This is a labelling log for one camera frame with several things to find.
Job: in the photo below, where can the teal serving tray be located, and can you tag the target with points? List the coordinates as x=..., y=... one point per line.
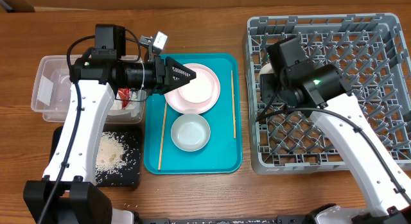
x=222, y=153

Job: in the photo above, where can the clear plastic bin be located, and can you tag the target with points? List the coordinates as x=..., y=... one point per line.
x=51, y=93

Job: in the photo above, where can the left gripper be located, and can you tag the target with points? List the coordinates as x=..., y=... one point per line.
x=164, y=81

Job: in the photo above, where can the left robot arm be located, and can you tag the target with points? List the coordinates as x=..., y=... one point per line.
x=67, y=191

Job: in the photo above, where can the pink plate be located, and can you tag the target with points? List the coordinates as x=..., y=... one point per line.
x=179, y=104

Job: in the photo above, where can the red snack wrapper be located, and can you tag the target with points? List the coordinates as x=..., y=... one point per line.
x=124, y=97

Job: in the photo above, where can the wooden chopstick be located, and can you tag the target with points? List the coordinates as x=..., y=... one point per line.
x=233, y=105
x=162, y=135

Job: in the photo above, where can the grey dishwasher rack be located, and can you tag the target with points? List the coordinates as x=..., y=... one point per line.
x=371, y=52

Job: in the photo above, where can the black plastic tray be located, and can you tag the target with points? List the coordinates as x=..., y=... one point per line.
x=128, y=153

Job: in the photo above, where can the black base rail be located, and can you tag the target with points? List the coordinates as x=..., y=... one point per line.
x=282, y=219

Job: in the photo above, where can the grey bowl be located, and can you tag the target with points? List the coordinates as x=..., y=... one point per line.
x=190, y=132

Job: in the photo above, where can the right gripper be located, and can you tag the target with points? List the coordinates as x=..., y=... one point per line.
x=268, y=94

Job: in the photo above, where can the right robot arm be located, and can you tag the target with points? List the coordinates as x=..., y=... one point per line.
x=325, y=96

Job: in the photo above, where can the white napkin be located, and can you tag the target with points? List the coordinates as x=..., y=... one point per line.
x=131, y=109

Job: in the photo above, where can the pink bowl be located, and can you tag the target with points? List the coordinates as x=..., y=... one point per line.
x=199, y=89

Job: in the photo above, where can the rice and food scraps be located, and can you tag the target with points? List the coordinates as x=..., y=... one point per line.
x=110, y=155

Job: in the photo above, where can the cream paper cup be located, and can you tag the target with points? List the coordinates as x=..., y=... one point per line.
x=266, y=69

